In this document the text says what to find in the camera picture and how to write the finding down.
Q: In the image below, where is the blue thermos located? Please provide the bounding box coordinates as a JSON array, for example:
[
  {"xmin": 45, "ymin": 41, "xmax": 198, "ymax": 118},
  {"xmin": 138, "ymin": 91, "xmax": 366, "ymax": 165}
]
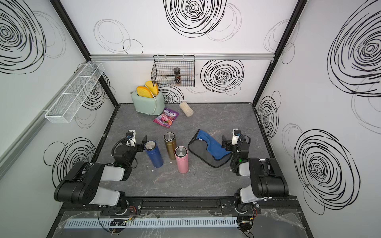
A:
[{"xmin": 144, "ymin": 140, "xmax": 164, "ymax": 168}]

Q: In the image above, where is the blue and grey cloth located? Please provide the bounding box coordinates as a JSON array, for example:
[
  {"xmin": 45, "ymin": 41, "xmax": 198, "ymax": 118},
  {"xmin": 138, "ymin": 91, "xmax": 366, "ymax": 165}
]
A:
[{"xmin": 188, "ymin": 130, "xmax": 232, "ymax": 168}]

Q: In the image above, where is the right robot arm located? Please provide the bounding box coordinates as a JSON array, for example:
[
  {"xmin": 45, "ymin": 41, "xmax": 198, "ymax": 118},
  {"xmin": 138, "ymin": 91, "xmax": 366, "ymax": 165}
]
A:
[{"xmin": 221, "ymin": 131, "xmax": 289, "ymax": 207}]

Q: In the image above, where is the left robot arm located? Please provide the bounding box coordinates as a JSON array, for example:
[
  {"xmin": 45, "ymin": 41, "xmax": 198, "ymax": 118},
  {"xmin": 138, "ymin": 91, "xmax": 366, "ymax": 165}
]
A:
[{"xmin": 54, "ymin": 130, "xmax": 147, "ymax": 209}]

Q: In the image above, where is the gold thermos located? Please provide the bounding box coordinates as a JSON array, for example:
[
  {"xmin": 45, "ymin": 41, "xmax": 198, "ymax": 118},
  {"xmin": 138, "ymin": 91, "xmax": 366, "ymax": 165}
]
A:
[{"xmin": 163, "ymin": 131, "xmax": 177, "ymax": 160}]

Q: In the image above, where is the pink thermos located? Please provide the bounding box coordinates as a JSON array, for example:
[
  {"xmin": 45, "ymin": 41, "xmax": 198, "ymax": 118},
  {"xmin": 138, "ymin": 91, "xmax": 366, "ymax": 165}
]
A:
[{"xmin": 175, "ymin": 146, "xmax": 189, "ymax": 174}]

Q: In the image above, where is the purple candy bag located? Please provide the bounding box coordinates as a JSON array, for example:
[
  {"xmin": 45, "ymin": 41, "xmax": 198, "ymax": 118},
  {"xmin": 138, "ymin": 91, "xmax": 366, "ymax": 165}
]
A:
[{"xmin": 153, "ymin": 108, "xmax": 179, "ymax": 128}]

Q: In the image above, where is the mint green toaster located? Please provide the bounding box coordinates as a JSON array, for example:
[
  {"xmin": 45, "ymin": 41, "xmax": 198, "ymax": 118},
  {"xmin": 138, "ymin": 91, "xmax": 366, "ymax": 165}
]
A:
[{"xmin": 132, "ymin": 91, "xmax": 165, "ymax": 116}]

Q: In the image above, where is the clear jar of oats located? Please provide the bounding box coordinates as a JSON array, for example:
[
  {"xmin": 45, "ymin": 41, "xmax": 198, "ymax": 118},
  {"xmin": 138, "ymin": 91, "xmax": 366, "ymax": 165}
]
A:
[{"xmin": 179, "ymin": 101, "xmax": 194, "ymax": 117}]

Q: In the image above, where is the front yellow toast slice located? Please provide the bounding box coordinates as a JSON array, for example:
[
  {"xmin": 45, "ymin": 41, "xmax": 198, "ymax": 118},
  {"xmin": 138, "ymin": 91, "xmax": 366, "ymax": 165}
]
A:
[{"xmin": 137, "ymin": 86, "xmax": 154, "ymax": 98}]

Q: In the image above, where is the yellow toast slice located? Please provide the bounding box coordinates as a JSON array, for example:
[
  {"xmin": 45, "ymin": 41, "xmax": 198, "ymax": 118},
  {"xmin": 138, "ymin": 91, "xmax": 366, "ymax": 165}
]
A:
[
  {"xmin": 137, "ymin": 86, "xmax": 154, "ymax": 98},
  {"xmin": 145, "ymin": 80, "xmax": 159, "ymax": 97}
]

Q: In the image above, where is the rear yellow toast slice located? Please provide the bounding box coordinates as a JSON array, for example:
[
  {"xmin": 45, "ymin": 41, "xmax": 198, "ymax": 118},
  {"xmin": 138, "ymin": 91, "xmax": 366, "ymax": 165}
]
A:
[{"xmin": 145, "ymin": 80, "xmax": 159, "ymax": 97}]

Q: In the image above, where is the dark spice bottle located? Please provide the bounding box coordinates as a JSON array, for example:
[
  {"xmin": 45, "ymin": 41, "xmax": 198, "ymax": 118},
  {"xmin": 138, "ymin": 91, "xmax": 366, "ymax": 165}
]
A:
[{"xmin": 173, "ymin": 67, "xmax": 181, "ymax": 85}]

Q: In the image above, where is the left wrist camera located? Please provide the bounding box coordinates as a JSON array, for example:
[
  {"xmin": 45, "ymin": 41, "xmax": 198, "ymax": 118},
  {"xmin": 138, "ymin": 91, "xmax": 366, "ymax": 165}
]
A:
[{"xmin": 126, "ymin": 130, "xmax": 136, "ymax": 147}]

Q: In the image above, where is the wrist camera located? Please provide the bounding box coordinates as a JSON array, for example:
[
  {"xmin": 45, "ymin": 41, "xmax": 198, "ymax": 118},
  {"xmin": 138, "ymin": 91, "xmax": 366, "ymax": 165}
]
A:
[
  {"xmin": 126, "ymin": 130, "xmax": 136, "ymax": 147},
  {"xmin": 232, "ymin": 129, "xmax": 241, "ymax": 145}
]

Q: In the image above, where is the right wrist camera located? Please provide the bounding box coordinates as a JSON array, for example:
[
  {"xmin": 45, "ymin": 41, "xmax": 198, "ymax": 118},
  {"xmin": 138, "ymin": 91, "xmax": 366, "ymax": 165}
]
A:
[{"xmin": 232, "ymin": 129, "xmax": 241, "ymax": 145}]

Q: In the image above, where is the black wire basket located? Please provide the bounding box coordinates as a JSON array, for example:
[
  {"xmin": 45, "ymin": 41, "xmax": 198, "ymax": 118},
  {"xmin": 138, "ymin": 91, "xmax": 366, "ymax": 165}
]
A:
[{"xmin": 151, "ymin": 55, "xmax": 195, "ymax": 87}]

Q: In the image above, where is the white slotted cable duct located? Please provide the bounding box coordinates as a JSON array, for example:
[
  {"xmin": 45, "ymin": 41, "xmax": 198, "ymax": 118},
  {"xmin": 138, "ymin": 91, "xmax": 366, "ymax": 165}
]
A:
[{"xmin": 64, "ymin": 217, "xmax": 239, "ymax": 230}]

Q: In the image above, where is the white mesh wall shelf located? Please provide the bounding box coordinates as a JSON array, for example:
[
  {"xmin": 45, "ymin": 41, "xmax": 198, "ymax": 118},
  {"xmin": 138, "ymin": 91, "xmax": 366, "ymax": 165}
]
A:
[{"xmin": 45, "ymin": 62, "xmax": 105, "ymax": 124}]

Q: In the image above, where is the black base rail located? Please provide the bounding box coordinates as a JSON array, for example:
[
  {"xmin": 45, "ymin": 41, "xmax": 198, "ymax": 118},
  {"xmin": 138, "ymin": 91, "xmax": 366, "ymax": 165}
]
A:
[{"xmin": 58, "ymin": 196, "xmax": 302, "ymax": 217}]

